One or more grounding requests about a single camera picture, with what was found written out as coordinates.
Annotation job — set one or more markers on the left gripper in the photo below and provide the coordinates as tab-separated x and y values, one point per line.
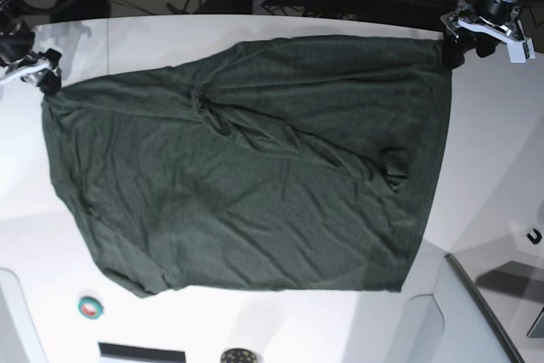
497	12

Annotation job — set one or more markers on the black U-shaped hook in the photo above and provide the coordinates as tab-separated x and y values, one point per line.
534	236

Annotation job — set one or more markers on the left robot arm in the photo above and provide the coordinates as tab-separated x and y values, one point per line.
482	25

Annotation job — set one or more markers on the green tape roll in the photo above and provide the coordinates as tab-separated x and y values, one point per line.
90	308

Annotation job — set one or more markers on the dark green t-shirt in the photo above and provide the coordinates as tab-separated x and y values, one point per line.
305	163

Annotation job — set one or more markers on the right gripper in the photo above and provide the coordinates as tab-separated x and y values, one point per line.
17	40

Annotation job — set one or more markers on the grey metal tray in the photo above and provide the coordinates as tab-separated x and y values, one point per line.
511	291

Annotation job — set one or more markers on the black perforated round object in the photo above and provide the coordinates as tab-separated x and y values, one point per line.
238	356

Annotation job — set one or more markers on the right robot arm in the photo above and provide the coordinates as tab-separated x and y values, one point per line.
17	9

